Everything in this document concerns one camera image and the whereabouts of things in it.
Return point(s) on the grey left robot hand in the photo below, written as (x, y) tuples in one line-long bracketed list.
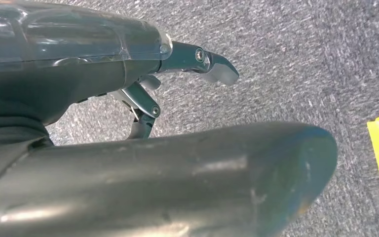
[(143, 183)]

